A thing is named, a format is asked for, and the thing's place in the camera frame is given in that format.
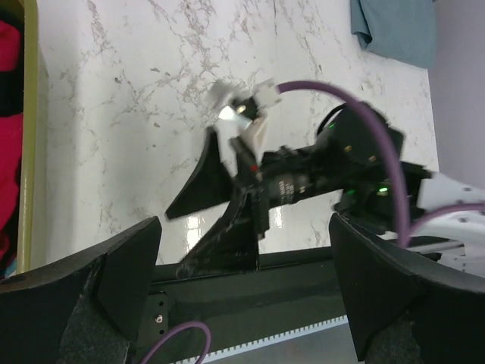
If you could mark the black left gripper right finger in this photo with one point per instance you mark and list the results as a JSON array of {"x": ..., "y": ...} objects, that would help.
[{"x": 403, "y": 307}]

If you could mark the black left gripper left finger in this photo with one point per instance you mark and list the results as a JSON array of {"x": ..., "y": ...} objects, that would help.
[{"x": 84, "y": 308}]

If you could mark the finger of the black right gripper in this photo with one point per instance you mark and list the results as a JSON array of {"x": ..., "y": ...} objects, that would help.
[
  {"x": 209, "y": 185},
  {"x": 231, "y": 244}
]

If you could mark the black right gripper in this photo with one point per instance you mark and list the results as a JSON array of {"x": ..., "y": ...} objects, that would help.
[{"x": 345, "y": 156}]

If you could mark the red t-shirt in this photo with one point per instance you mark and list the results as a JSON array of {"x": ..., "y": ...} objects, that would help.
[{"x": 11, "y": 139}]

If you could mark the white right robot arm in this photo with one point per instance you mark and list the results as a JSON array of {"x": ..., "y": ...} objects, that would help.
[{"x": 434, "y": 203}]

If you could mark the olive green plastic bin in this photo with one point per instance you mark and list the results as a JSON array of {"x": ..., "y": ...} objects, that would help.
[{"x": 32, "y": 240}]

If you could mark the folded blue-grey t-shirt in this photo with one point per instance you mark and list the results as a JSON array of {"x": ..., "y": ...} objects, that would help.
[{"x": 403, "y": 30}]

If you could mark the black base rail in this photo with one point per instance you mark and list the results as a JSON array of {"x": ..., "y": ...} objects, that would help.
[{"x": 290, "y": 290}]

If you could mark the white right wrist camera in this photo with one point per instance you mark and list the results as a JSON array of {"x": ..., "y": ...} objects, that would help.
[{"x": 247, "y": 110}]

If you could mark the white slotted cable duct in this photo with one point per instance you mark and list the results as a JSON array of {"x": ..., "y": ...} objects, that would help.
[{"x": 275, "y": 339}]

